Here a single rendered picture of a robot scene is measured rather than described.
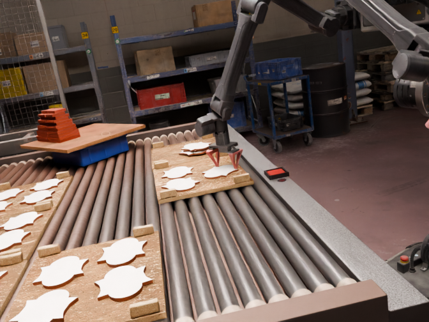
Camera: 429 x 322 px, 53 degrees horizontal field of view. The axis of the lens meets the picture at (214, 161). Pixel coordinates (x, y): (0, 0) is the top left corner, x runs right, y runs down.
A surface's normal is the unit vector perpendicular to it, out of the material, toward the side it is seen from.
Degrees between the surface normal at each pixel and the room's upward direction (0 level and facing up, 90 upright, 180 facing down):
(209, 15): 89
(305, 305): 0
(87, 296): 0
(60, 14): 90
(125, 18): 90
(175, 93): 90
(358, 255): 0
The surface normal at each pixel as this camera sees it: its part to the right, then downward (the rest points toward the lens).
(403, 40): -0.87, 0.22
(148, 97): 0.22, 0.24
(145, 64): 0.43, 0.08
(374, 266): -0.15, -0.95
